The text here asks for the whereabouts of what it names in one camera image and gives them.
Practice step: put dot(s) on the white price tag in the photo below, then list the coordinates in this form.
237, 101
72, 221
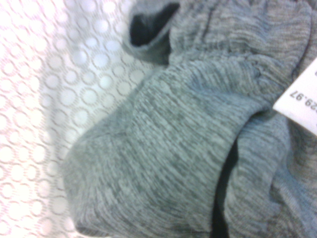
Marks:
299, 104

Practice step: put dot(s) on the white circle-patterned bedspread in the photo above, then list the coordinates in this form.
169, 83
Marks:
37, 99

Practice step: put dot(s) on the grey knit garment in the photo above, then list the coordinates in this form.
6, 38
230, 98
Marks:
173, 148

